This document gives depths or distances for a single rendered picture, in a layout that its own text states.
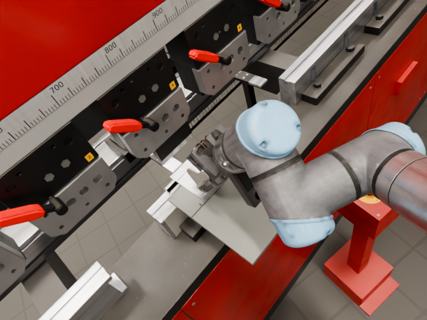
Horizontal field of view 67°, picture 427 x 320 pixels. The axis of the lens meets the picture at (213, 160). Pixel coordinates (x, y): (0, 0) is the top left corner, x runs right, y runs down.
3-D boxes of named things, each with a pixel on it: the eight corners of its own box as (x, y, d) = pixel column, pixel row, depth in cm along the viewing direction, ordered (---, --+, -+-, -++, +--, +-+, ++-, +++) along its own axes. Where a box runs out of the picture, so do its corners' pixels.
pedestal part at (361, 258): (358, 274, 139) (374, 214, 98) (346, 264, 143) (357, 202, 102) (367, 265, 141) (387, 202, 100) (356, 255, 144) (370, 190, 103)
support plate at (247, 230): (253, 265, 64) (252, 264, 64) (168, 201, 79) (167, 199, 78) (304, 200, 70) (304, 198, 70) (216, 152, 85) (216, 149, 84)
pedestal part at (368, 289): (369, 316, 139) (372, 309, 130) (323, 272, 155) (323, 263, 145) (399, 285, 143) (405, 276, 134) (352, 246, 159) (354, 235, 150)
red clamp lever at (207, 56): (198, 51, 56) (232, 56, 64) (183, 46, 59) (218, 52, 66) (196, 61, 57) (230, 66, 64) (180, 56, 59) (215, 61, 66)
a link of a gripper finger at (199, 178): (184, 171, 73) (200, 155, 65) (203, 189, 73) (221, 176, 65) (175, 180, 71) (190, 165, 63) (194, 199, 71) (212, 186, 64)
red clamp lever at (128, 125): (110, 124, 50) (160, 122, 57) (97, 115, 52) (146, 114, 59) (109, 136, 50) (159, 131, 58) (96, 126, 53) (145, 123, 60)
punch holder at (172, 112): (141, 164, 63) (97, 101, 51) (117, 146, 68) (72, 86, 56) (193, 115, 68) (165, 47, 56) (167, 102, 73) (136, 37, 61)
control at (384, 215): (373, 240, 94) (382, 209, 80) (329, 206, 104) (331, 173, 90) (417, 197, 98) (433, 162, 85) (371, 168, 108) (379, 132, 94)
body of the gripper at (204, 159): (210, 134, 66) (228, 115, 55) (239, 164, 67) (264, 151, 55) (183, 160, 64) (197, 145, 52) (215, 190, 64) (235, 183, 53)
